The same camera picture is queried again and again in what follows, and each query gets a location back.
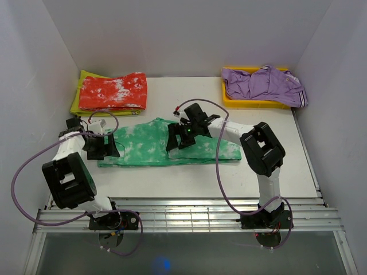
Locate red tie-dye folded trousers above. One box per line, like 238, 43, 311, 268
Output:
78, 72, 147, 111

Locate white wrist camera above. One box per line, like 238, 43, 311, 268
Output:
173, 106, 189, 124
87, 119, 106, 135

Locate yellow folded trousers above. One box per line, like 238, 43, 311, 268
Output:
70, 70, 142, 116

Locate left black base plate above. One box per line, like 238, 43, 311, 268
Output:
88, 211, 139, 231

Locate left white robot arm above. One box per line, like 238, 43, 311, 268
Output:
42, 117, 122, 229

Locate green tie-dye trousers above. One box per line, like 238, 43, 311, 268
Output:
97, 117, 243, 168

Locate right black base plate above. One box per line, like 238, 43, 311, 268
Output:
236, 210, 294, 229

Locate purple cable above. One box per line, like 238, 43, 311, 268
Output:
11, 111, 144, 257
174, 99, 295, 250

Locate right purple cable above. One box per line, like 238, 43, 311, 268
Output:
174, 99, 295, 250

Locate yellow plastic tray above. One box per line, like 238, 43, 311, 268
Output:
221, 66, 291, 109

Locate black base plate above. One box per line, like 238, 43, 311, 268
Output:
236, 210, 294, 229
88, 211, 139, 231

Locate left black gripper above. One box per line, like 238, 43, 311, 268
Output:
82, 132, 120, 160

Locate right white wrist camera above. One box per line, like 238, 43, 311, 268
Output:
173, 106, 189, 124

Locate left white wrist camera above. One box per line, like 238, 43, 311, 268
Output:
87, 119, 106, 135

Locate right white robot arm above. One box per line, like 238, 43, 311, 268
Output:
166, 103, 286, 229

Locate purple trousers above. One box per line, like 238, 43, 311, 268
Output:
221, 65, 308, 108

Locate aluminium rail frame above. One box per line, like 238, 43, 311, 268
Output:
33, 197, 344, 233

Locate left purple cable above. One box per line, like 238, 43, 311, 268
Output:
11, 111, 144, 257

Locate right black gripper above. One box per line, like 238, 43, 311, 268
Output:
166, 122, 199, 151

